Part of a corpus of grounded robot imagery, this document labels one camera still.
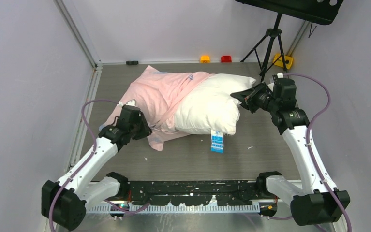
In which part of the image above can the yellow block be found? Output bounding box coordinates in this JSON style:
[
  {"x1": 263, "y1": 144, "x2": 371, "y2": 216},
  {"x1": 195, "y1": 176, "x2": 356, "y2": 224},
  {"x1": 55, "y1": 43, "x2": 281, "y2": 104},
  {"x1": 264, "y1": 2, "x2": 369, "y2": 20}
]
[{"x1": 272, "y1": 53, "x2": 294, "y2": 70}]

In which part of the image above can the white pillow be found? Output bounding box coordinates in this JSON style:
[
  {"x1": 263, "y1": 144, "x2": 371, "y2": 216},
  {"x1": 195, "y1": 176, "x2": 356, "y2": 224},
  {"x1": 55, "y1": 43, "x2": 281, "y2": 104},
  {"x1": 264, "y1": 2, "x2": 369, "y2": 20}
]
[{"x1": 174, "y1": 73, "x2": 256, "y2": 135}]

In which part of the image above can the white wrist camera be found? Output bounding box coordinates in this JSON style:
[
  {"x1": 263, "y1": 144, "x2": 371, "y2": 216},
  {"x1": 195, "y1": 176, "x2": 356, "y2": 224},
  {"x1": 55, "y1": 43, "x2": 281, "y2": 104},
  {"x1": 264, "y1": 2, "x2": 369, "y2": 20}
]
[
  {"x1": 267, "y1": 72, "x2": 284, "y2": 91},
  {"x1": 117, "y1": 99, "x2": 136, "y2": 108}
]

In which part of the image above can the small black block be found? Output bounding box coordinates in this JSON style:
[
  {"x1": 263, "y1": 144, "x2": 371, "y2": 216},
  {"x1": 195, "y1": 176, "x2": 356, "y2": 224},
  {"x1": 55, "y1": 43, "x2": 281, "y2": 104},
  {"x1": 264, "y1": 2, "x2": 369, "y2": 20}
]
[{"x1": 126, "y1": 60, "x2": 139, "y2": 66}]

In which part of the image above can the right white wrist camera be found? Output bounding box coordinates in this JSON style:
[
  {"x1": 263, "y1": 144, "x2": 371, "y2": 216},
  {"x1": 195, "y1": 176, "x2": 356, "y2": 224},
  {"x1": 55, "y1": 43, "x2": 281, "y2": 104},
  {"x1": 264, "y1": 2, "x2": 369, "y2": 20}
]
[{"x1": 267, "y1": 72, "x2": 284, "y2": 91}]

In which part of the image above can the black overhead panel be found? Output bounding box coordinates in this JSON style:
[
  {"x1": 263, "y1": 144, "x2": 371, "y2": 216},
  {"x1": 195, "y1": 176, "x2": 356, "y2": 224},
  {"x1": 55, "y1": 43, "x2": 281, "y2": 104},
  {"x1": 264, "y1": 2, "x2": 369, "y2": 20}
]
[{"x1": 236, "y1": 0, "x2": 343, "y2": 26}]

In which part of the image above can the pink pillowcase with blue print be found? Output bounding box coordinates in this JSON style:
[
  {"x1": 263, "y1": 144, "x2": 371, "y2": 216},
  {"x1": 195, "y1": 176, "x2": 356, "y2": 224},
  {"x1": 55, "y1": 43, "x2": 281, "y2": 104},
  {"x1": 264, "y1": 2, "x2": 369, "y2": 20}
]
[{"x1": 100, "y1": 66, "x2": 212, "y2": 151}]

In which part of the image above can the black tripod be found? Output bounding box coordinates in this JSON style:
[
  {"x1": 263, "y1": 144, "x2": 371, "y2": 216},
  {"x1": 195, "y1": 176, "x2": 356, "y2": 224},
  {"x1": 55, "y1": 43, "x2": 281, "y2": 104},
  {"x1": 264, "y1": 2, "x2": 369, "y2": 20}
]
[{"x1": 240, "y1": 13, "x2": 287, "y2": 82}]

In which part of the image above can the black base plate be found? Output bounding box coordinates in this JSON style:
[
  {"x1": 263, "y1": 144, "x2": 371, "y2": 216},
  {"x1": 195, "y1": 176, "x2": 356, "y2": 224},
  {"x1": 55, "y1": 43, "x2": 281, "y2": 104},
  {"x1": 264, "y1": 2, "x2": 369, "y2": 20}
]
[{"x1": 123, "y1": 180, "x2": 276, "y2": 206}]

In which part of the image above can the white slotted cable duct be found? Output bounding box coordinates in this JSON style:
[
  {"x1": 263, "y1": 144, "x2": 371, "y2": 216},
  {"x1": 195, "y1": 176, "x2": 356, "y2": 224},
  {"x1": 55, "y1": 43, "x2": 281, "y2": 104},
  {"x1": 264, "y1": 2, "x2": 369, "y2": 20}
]
[{"x1": 88, "y1": 202, "x2": 260, "y2": 214}]

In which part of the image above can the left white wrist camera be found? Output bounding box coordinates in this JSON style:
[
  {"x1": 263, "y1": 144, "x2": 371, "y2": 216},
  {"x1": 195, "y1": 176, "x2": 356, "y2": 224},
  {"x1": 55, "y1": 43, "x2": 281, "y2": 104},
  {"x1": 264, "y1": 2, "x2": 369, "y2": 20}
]
[{"x1": 117, "y1": 99, "x2": 136, "y2": 108}]

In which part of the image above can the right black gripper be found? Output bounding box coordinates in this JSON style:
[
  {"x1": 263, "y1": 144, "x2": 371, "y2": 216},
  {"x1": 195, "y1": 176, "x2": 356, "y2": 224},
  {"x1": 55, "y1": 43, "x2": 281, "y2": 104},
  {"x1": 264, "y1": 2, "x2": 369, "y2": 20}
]
[{"x1": 231, "y1": 81, "x2": 280, "y2": 113}]

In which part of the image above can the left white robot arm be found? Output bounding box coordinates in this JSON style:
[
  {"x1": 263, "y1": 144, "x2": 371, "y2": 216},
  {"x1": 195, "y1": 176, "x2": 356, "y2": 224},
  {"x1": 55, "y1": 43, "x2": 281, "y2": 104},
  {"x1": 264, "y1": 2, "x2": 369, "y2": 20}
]
[{"x1": 41, "y1": 104, "x2": 152, "y2": 231}]

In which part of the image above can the white pillow care label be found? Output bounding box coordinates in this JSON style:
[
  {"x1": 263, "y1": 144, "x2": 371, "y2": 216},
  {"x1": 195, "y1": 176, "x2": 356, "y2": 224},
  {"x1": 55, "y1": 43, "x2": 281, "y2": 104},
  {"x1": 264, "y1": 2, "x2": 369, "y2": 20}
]
[{"x1": 211, "y1": 130, "x2": 224, "y2": 153}]

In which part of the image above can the red block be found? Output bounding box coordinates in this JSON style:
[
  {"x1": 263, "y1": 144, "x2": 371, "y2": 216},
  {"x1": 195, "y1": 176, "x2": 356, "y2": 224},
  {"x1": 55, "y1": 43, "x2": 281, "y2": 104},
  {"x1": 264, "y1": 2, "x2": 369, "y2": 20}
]
[{"x1": 221, "y1": 56, "x2": 232, "y2": 63}]

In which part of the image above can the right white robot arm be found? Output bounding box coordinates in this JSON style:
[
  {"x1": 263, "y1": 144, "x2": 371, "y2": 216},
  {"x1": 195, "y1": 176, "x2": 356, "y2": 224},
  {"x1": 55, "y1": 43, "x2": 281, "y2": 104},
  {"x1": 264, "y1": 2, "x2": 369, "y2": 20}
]
[{"x1": 231, "y1": 77, "x2": 350, "y2": 226}]

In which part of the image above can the orange block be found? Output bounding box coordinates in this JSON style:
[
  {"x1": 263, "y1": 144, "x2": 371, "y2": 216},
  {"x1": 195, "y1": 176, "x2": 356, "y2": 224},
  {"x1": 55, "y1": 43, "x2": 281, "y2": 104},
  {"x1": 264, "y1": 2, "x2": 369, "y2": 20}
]
[{"x1": 199, "y1": 56, "x2": 211, "y2": 63}]

